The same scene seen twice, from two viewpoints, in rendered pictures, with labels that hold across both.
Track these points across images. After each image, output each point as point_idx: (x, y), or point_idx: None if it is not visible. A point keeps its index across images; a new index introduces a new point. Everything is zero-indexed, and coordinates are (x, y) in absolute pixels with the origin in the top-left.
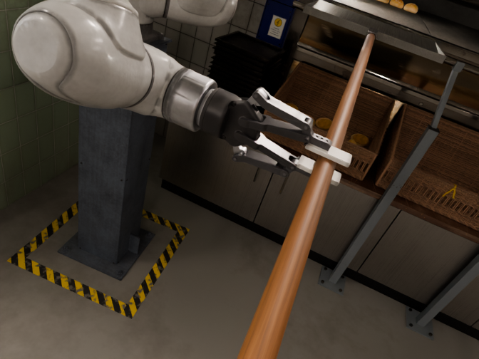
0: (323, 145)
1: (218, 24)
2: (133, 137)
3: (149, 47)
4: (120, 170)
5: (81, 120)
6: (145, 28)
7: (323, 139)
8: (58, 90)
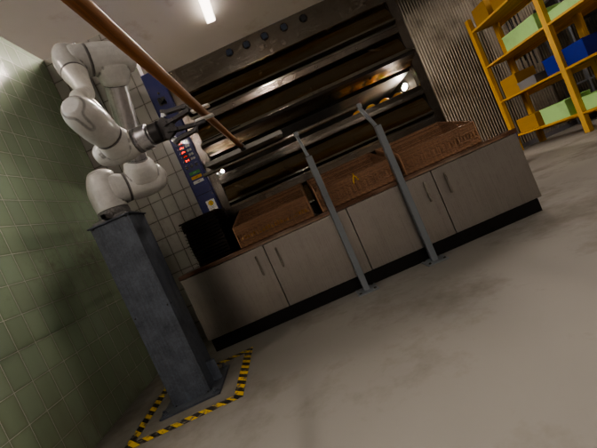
0: None
1: (162, 183)
2: (156, 269)
3: None
4: (162, 298)
5: (119, 285)
6: (125, 206)
7: None
8: (83, 116)
